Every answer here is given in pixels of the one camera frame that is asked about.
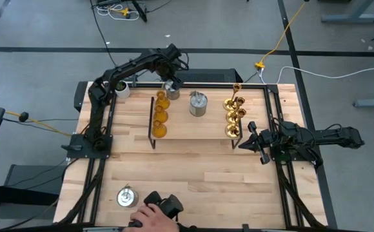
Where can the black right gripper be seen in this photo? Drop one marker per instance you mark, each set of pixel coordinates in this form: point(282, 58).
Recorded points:
point(261, 138)

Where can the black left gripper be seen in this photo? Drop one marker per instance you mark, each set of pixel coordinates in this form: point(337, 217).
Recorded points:
point(175, 79)

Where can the scented candle tin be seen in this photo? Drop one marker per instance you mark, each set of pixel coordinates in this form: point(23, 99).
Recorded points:
point(198, 106)
point(172, 95)
point(127, 197)

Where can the tall brass candlestick holder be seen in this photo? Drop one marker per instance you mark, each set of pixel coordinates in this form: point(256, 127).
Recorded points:
point(231, 130)
point(231, 117)
point(229, 103)

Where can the amber ribbed glass candle holder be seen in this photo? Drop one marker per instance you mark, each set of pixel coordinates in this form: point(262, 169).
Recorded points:
point(159, 130)
point(162, 102)
point(160, 116)

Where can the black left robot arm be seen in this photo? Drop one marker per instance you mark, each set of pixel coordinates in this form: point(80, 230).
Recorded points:
point(98, 106)

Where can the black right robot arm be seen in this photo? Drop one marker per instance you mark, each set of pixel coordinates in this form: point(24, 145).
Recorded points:
point(319, 138)

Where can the small plant in white pot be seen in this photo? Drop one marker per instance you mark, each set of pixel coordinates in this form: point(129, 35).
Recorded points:
point(123, 91)

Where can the silver aluminium extrusion bar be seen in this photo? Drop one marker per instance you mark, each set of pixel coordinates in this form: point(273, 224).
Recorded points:
point(100, 229)
point(275, 230)

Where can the black handheld device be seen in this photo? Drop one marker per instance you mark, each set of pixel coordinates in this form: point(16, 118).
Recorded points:
point(169, 204)

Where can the person's hand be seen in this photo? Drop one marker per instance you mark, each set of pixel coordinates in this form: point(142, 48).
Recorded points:
point(154, 220)

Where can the wooden desk with grey legs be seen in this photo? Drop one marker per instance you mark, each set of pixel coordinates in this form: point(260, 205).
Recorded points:
point(351, 18)

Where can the wooden shelf riser black frame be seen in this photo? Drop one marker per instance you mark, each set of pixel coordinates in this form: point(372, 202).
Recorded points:
point(190, 129)

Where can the black aluminium rig frame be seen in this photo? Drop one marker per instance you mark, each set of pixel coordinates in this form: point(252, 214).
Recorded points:
point(80, 96)

